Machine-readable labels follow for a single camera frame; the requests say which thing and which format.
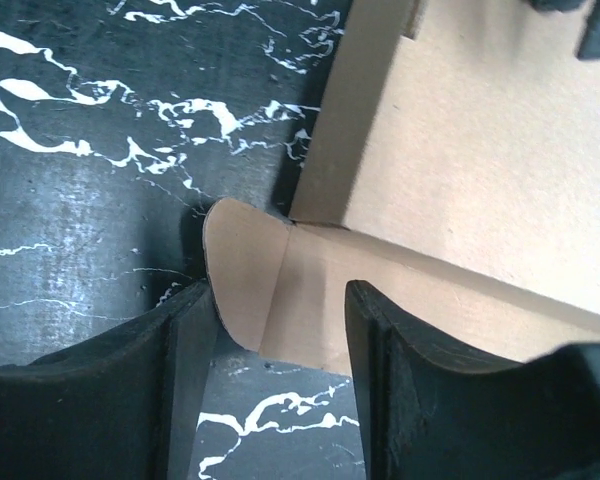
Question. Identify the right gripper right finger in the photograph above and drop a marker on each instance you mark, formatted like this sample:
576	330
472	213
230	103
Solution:
431	406

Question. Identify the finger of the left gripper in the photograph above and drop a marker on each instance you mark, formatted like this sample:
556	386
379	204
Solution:
589	45

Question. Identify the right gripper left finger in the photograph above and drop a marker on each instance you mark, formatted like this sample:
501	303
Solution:
121	405

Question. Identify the large cardboard box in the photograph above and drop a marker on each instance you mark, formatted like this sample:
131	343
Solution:
454	165

